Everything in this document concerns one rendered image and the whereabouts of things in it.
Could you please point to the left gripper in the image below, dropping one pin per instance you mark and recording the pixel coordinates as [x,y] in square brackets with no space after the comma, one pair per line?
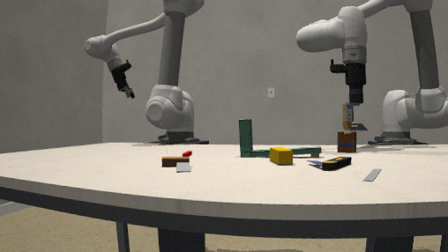
[354,58]

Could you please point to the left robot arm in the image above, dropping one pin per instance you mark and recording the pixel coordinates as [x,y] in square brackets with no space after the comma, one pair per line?
[429,109]

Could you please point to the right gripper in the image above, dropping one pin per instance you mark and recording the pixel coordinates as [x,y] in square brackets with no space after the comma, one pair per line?
[117,69]

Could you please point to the yellow rectangular block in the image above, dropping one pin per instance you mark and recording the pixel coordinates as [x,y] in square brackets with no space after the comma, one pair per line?
[281,158]

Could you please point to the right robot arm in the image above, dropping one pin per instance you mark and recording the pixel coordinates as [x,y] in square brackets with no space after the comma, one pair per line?
[168,107]

